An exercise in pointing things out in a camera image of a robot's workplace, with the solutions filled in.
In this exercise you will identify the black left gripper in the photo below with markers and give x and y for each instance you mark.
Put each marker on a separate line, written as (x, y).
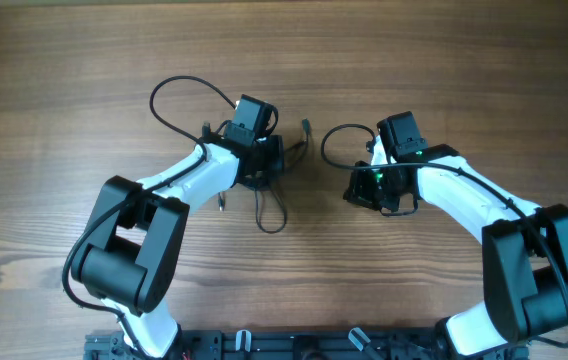
(276, 157)

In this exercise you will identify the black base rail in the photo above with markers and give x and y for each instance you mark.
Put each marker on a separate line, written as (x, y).
(394, 344)

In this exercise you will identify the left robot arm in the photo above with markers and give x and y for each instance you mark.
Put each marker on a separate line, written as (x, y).
(128, 252)

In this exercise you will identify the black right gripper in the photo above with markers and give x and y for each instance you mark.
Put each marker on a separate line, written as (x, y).
(358, 192)

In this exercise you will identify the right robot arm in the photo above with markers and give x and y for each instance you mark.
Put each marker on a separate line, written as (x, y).
(524, 246)

